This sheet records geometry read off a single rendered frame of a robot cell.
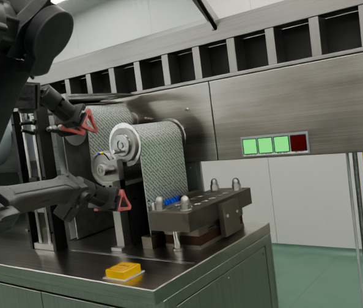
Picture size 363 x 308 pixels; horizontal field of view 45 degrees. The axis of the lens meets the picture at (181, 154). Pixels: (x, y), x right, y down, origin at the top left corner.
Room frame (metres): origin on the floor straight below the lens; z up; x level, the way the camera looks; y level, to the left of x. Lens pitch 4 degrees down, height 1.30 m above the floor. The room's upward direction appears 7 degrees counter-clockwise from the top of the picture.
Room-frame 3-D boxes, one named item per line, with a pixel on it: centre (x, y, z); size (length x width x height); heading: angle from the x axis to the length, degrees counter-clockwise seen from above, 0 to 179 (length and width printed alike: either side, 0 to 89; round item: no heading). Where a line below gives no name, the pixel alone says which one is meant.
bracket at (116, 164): (1.47, 0.24, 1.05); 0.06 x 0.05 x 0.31; 143
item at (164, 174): (1.54, 0.06, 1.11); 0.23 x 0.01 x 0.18; 143
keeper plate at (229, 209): (1.45, -0.14, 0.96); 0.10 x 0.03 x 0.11; 143
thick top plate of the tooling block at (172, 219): (1.50, -0.05, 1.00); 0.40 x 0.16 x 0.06; 143
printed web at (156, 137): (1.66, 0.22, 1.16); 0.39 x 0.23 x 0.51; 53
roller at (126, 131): (1.57, 0.11, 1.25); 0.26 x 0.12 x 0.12; 143
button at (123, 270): (1.19, 0.20, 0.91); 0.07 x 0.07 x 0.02; 53
